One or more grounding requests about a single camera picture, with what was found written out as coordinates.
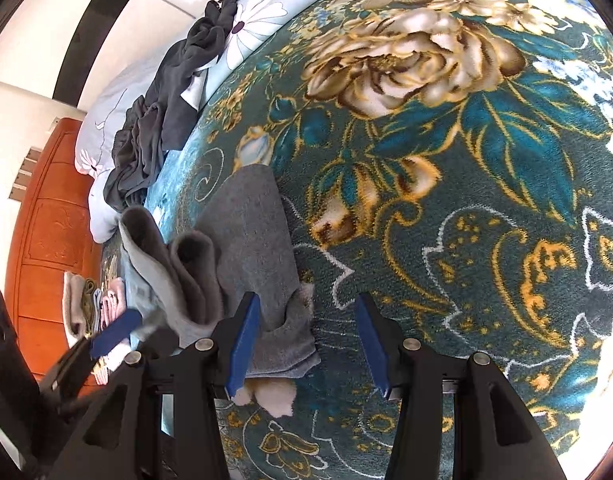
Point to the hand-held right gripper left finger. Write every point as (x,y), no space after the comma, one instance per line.
(244,350)

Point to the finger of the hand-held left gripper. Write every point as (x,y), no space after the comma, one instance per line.
(116,335)

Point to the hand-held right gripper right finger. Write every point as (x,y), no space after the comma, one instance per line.
(374,350)

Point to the grey knitted sweater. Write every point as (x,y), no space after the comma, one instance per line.
(246,230)

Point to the pink folded blanket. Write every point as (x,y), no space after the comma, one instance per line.
(111,300)

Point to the yellow-green knitted cloth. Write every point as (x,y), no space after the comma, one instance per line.
(90,305)

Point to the white fleece cloth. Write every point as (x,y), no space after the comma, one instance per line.
(72,305)

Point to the wooden headboard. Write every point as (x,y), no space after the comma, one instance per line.
(46,240)

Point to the teal floral blanket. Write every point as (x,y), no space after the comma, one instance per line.
(461,185)

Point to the dark grey garment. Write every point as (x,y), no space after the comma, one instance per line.
(176,85)

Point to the light blue floral quilt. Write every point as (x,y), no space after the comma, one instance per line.
(266,15)

